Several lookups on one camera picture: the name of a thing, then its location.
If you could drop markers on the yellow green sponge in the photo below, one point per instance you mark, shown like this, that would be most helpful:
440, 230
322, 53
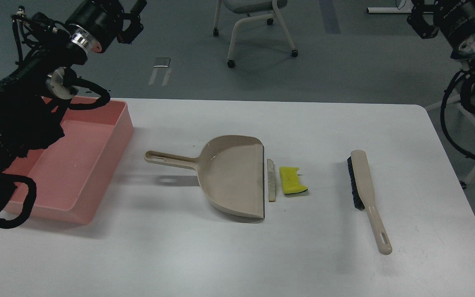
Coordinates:
290, 180

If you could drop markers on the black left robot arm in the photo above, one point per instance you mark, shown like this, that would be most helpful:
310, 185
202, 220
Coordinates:
36, 95

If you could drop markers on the pink plastic bin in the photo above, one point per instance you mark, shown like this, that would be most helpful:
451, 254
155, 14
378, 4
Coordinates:
72, 175

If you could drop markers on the metal floor plate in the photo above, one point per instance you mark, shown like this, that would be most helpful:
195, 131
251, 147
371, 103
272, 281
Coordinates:
161, 62

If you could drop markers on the beige hand brush black bristles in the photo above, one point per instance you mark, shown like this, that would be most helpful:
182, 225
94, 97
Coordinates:
362, 189

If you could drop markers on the white table leg base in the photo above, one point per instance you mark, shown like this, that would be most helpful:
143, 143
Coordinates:
388, 10

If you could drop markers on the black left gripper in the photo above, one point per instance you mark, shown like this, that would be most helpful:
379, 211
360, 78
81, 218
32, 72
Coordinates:
96, 23

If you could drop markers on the beige plastic dustpan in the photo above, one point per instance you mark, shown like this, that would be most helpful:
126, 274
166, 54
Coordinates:
230, 171

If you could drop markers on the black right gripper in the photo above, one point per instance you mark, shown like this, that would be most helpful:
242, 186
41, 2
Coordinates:
454, 18

